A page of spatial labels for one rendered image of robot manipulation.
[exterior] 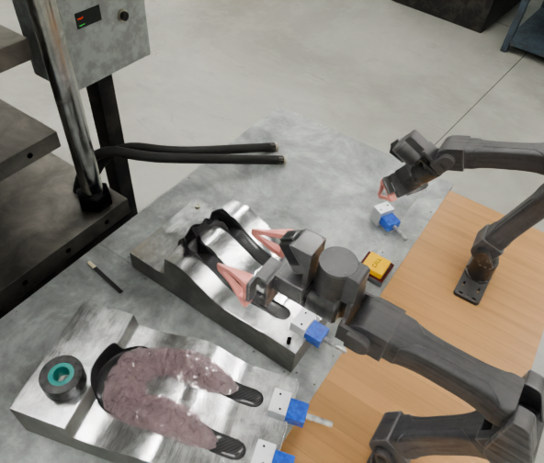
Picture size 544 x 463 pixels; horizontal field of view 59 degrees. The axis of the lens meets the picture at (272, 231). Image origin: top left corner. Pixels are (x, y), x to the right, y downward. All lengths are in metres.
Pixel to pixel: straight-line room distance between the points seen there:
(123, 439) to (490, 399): 0.64
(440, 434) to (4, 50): 1.13
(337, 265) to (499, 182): 2.56
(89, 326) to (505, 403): 0.80
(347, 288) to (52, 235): 0.98
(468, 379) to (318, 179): 0.99
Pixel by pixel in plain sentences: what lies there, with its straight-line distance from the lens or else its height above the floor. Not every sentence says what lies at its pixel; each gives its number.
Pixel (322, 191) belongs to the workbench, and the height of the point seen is 0.80.
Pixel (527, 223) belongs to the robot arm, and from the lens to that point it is 1.29.
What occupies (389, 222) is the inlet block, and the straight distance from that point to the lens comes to 1.44.
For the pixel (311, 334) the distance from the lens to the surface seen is 1.09.
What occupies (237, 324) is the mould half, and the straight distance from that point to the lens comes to 1.14.
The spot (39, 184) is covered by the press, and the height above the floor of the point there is 0.79.
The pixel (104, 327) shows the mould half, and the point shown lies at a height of 0.91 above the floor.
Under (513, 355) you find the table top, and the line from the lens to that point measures 1.36.
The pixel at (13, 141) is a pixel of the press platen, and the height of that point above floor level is 1.04.
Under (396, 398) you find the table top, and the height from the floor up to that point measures 0.80.
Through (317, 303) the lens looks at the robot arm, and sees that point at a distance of 0.75.
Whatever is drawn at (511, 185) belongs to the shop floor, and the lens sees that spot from 3.22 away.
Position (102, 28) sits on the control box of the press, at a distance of 1.48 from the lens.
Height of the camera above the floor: 1.83
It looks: 47 degrees down
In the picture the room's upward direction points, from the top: 6 degrees clockwise
